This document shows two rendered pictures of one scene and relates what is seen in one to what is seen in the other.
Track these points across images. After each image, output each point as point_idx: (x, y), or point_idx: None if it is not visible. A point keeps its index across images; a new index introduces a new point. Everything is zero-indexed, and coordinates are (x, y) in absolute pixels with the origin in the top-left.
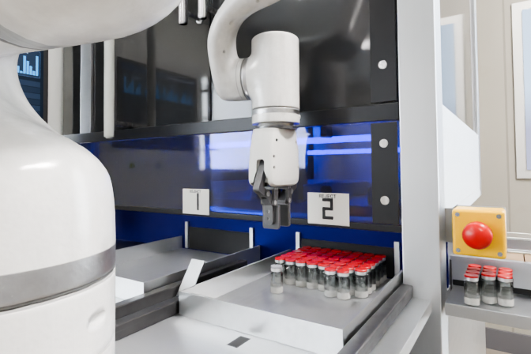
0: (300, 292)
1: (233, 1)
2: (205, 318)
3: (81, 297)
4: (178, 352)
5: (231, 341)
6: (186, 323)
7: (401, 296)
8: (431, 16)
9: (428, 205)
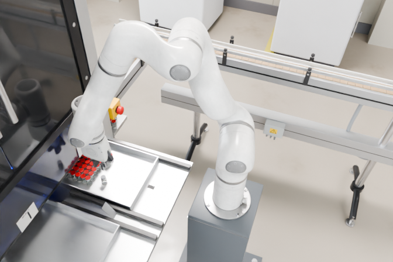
0: (105, 175)
1: (109, 106)
2: (137, 199)
3: None
4: (160, 200)
5: (151, 188)
6: (138, 206)
7: (120, 142)
8: (95, 50)
9: (106, 113)
